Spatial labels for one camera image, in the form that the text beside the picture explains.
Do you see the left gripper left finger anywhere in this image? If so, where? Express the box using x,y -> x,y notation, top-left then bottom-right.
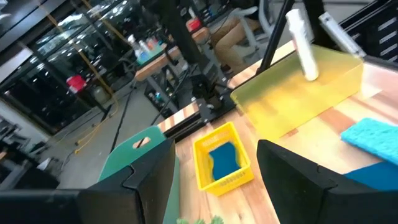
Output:
77,139 -> 177,224

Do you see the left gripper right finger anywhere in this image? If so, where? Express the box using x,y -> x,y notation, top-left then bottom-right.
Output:
256,139 -> 398,224

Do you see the small yellow slotted basket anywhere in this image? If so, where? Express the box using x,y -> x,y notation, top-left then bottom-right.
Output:
192,121 -> 255,197

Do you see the blue rectangular sponge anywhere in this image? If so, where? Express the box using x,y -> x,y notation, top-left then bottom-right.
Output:
343,161 -> 398,191
340,117 -> 398,166

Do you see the blue wavy sponge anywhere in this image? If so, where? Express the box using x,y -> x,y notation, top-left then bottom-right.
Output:
208,142 -> 242,181

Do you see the translucent yellow plastic bin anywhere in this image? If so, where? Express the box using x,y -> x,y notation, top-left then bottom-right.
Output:
229,44 -> 364,139

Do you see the teal plastic bin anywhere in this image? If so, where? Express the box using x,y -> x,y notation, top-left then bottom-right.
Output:
98,125 -> 181,224

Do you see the artificial green potted plant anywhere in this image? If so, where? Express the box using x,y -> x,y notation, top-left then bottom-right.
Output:
176,215 -> 224,224

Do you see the red container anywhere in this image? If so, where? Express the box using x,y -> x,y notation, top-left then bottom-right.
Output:
66,74 -> 88,94

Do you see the wooden work table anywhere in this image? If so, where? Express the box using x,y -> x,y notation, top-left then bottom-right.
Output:
134,26 -> 212,82

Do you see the grey metal bar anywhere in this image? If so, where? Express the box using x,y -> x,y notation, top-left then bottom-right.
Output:
317,11 -> 367,60

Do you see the person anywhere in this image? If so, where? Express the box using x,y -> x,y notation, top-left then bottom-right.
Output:
210,0 -> 265,75

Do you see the white office chair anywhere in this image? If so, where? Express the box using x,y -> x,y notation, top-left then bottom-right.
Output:
229,0 -> 274,60

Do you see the red box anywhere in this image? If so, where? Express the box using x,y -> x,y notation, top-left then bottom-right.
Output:
185,17 -> 203,32

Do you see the black aluminium table frame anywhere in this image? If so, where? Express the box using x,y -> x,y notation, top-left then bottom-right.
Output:
157,0 -> 296,141

